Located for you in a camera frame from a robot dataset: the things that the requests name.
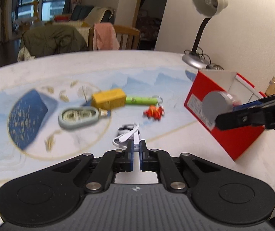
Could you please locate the green tube keychain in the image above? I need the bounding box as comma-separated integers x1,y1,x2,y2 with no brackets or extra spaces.
125,95,163,105

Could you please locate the red open cardboard box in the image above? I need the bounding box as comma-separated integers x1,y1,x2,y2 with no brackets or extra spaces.
184,69,265,160

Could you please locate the lamp power cable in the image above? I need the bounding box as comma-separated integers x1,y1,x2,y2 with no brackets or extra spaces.
184,46,224,71

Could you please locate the silver purple cylinder toy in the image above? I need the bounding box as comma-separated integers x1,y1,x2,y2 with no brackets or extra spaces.
202,91,242,124

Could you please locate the olive green jacket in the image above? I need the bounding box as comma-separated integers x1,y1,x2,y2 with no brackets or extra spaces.
18,24,88,61

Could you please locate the white desk lamp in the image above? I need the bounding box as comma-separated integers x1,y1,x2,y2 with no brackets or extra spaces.
182,0,229,69

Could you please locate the wooden chair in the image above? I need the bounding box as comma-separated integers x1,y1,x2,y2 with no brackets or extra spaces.
88,24,140,51

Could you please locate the grey oval tin case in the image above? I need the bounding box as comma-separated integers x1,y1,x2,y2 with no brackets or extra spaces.
58,106,111,130

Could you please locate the sofa with blankets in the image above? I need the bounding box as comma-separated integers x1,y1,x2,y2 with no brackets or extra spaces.
52,5,115,42

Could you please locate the pink cloth on chair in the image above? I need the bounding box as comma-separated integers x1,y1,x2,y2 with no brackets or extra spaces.
93,23,120,51

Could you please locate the yellow rectangular box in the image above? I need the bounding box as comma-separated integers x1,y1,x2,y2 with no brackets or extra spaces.
91,88,126,110

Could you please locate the orange toy figure keychain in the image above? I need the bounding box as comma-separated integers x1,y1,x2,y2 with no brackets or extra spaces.
143,105,165,121

